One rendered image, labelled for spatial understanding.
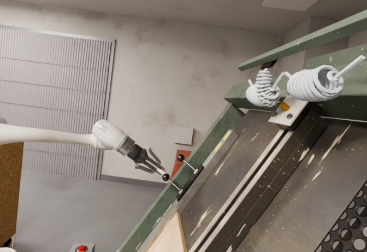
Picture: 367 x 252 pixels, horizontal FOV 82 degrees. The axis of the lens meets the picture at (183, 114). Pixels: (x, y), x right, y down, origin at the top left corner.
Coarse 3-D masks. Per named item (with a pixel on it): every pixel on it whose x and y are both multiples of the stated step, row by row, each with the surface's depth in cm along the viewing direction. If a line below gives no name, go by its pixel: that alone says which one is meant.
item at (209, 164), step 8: (224, 136) 103; (232, 136) 99; (224, 144) 99; (216, 152) 99; (224, 152) 99; (208, 160) 101; (216, 160) 99; (208, 168) 99; (200, 176) 99; (192, 184) 99; (200, 184) 99; (192, 192) 99; (176, 200) 102; (184, 200) 99; (176, 208) 98; (168, 216) 98; (160, 224) 100; (152, 232) 101; (160, 232) 98; (152, 240) 98; (144, 248) 98
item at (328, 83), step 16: (352, 16) 30; (320, 32) 36; (336, 32) 33; (352, 32) 31; (288, 48) 44; (304, 48) 41; (240, 64) 71; (256, 64) 60; (352, 64) 32; (288, 80) 44; (304, 80) 40; (320, 80) 42; (336, 80) 35; (256, 96) 58; (304, 96) 41; (320, 96) 37; (336, 96) 37
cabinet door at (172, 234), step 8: (176, 216) 95; (168, 224) 97; (176, 224) 90; (168, 232) 92; (176, 232) 86; (160, 240) 94; (168, 240) 88; (176, 240) 82; (184, 240) 80; (152, 248) 95; (160, 248) 89; (168, 248) 84; (176, 248) 78; (184, 248) 75
